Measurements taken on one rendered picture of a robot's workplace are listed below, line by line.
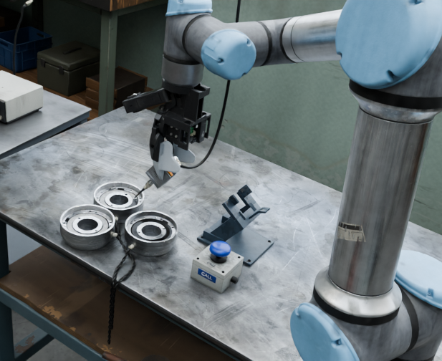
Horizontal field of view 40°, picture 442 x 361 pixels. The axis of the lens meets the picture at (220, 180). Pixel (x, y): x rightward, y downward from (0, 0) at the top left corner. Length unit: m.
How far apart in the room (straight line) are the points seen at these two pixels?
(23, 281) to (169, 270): 0.47
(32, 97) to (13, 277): 0.63
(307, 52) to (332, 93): 1.75
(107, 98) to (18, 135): 0.99
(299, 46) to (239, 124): 2.04
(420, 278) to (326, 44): 0.37
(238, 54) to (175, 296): 0.45
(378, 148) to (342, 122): 2.04
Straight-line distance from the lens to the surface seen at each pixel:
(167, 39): 1.08
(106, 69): 2.72
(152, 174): 1.23
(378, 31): 0.66
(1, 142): 1.82
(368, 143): 0.72
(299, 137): 2.87
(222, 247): 1.13
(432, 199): 2.75
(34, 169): 1.46
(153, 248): 1.18
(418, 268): 0.94
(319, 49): 0.96
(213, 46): 0.96
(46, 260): 1.58
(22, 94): 1.91
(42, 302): 1.47
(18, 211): 1.32
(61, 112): 1.98
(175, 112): 1.14
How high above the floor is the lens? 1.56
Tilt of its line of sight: 31 degrees down
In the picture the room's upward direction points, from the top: 9 degrees clockwise
